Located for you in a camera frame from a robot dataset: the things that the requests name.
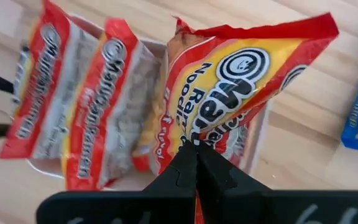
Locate white plastic bin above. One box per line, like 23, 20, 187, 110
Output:
9, 12, 273, 191

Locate red Maruchan beef ramen packet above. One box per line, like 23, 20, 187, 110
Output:
0, 0, 101, 160
61, 17, 163, 191
132, 12, 341, 177

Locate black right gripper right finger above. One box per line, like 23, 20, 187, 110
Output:
196, 140, 358, 224

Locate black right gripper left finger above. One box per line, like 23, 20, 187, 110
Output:
35, 140, 198, 224

